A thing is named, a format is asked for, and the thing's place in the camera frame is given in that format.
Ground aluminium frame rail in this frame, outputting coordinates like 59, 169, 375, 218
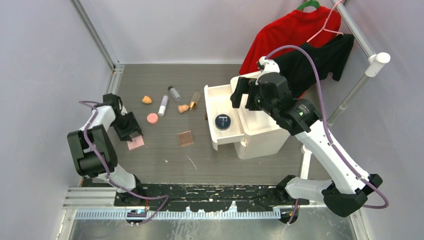
62, 0, 125, 240

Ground orange makeup sponge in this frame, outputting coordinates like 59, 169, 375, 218
141, 95, 153, 105

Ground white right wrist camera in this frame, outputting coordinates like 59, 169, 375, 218
257, 56, 280, 74

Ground green hanger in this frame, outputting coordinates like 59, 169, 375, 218
297, 0, 321, 11

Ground white top drawer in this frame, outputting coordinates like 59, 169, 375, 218
204, 84, 245, 151

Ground clear vial black cap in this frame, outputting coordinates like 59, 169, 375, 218
168, 85, 182, 102

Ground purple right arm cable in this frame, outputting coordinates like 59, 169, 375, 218
258, 44, 390, 226

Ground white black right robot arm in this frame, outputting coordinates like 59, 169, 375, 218
230, 72, 383, 217

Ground dark blue round jar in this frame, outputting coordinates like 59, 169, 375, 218
214, 114, 232, 131

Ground red shirt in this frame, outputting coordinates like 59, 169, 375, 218
239, 6, 342, 75

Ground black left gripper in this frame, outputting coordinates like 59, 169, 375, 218
111, 112, 142, 143

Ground pink hanger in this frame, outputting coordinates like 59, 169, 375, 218
306, 0, 344, 43

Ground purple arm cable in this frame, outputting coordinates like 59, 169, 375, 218
78, 100, 170, 227
258, 44, 390, 226

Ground white drawer cabinet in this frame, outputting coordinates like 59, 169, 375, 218
230, 71, 292, 161

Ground black shirt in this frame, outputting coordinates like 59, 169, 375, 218
273, 34, 355, 98

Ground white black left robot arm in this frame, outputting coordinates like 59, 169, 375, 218
67, 93, 146, 207

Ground pink square pad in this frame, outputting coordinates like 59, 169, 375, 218
126, 135, 145, 151

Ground brown square compact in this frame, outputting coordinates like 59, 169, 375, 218
177, 130, 194, 147

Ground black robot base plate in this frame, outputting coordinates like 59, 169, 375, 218
114, 184, 295, 213

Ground metal clothes rack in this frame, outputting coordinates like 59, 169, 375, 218
299, 0, 392, 180

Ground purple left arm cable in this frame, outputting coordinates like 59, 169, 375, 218
78, 100, 170, 227

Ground white purple tube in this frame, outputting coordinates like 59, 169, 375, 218
157, 95, 169, 117

